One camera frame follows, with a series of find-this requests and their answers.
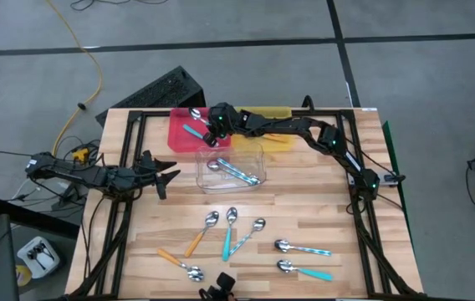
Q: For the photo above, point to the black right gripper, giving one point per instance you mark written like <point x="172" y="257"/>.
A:
<point x="211" y="140"/>

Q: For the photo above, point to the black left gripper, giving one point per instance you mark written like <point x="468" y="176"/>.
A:
<point x="147" y="173"/>

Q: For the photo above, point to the teal white striped spoon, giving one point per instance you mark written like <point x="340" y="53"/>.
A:
<point x="281" y="245"/>
<point x="258" y="225"/>
<point x="213" y="165"/>
<point x="237" y="169"/>

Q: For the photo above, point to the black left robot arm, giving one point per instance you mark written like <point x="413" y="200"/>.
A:
<point x="74" y="173"/>

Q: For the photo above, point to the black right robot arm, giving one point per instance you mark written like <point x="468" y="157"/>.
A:
<point x="287" y="125"/>

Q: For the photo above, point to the red translucent plastic tray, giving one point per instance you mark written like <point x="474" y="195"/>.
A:
<point x="179" y="144"/>

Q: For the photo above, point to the yellow translucent plastic tray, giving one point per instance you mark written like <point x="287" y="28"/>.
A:
<point x="250" y="146"/>

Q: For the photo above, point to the clear plastic bin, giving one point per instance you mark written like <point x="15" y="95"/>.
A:
<point x="208" y="184"/>

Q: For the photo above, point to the black tripod base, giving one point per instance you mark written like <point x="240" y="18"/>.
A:
<point x="70" y="196"/>

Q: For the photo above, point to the black clamp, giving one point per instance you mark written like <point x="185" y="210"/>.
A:
<point x="307" y="103"/>

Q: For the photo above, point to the black floor bar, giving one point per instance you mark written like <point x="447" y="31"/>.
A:
<point x="32" y="218"/>

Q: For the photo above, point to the white open box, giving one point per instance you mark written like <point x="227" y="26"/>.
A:
<point x="26" y="255"/>

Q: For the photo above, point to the yellow tape roll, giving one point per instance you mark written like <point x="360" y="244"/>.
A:
<point x="22" y="278"/>

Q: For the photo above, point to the black metal table frame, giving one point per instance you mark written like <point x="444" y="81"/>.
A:
<point x="137" y="134"/>

